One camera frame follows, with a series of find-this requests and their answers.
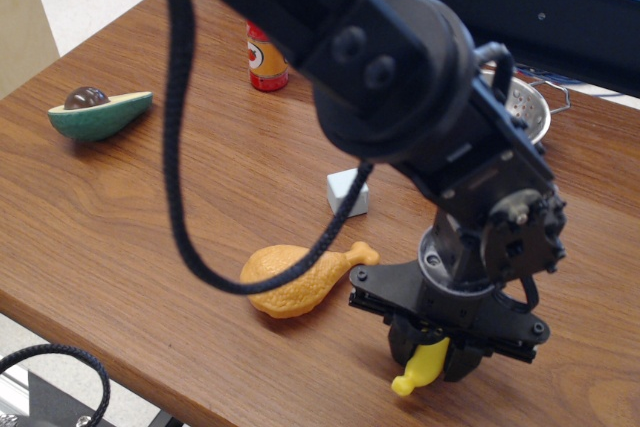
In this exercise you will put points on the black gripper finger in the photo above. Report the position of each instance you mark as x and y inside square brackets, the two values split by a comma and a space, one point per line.
[463, 358]
[403, 338]

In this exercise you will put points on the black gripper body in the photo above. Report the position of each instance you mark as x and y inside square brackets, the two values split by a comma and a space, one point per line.
[403, 290]

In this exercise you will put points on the yellow toy banana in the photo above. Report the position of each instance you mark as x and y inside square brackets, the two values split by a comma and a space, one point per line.
[422, 369]

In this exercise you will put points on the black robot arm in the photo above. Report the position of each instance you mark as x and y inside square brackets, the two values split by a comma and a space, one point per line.
[401, 82]

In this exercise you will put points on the small steel colander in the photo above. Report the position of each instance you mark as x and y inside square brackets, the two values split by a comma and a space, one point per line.
[529, 108]

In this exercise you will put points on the toy chicken drumstick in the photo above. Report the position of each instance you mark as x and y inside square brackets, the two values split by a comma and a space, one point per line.
[306, 292]

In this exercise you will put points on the pale blue cube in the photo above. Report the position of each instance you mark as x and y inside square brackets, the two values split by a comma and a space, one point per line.
[338, 186]

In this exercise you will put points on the red toy ketchup bottle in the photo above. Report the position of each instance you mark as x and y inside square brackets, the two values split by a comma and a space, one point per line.
[268, 68]

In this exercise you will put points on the toy avocado half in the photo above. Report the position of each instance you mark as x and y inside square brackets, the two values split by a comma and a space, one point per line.
[89, 115]

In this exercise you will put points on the beige cabinet panel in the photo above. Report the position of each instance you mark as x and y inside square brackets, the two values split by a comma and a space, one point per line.
[27, 43]

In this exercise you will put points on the aluminium rail with black bracket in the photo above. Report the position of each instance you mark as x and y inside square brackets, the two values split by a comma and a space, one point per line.
[56, 389]

